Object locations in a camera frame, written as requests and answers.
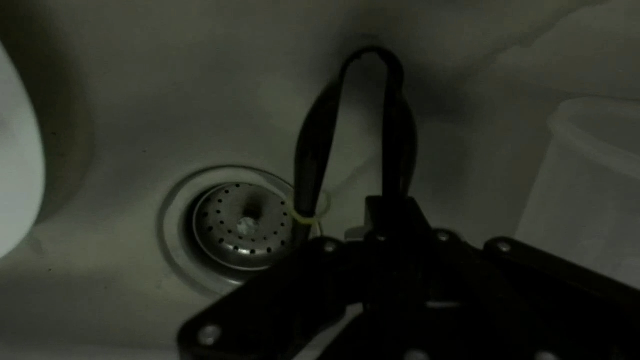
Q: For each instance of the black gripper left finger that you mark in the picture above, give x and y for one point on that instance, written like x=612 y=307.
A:
x=280 y=286

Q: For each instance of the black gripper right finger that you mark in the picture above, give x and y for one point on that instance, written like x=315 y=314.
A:
x=533 y=301

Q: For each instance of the black tongs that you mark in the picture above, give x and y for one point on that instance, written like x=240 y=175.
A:
x=315 y=153

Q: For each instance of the metal sink strainer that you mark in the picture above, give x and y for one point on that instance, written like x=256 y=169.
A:
x=233 y=226

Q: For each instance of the stainless steel sink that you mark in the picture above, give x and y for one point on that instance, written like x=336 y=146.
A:
x=166 y=101

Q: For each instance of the translucent plastic container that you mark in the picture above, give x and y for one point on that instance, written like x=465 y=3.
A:
x=587 y=186

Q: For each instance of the white plate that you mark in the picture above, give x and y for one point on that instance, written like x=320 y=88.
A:
x=17 y=167

